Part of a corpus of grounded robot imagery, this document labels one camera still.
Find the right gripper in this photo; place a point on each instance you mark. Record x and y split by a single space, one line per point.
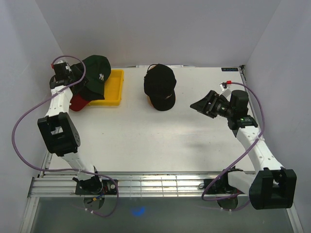
201 106

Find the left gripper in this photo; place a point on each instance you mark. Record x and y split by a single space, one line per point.
78 71

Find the dark green NY cap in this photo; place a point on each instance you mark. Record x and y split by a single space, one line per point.
98 70

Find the black cap gold logo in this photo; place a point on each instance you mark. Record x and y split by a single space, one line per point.
159 85

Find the black NY cap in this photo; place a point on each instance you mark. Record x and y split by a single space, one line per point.
89 90

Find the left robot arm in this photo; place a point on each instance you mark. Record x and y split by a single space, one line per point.
59 133

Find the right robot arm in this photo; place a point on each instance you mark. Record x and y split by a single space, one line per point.
272 186

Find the red LA cap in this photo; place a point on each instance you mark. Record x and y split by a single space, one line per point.
77 103

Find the yellow plastic tray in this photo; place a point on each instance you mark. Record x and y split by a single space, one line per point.
112 90

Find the wooden hat stand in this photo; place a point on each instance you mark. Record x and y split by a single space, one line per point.
149 101

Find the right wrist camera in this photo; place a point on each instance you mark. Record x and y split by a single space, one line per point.
226 88

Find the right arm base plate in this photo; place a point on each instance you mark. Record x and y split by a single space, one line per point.
222 187

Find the aluminium rail frame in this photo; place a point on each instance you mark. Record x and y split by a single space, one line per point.
160 160

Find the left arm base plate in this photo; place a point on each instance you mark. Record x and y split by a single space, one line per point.
107 188

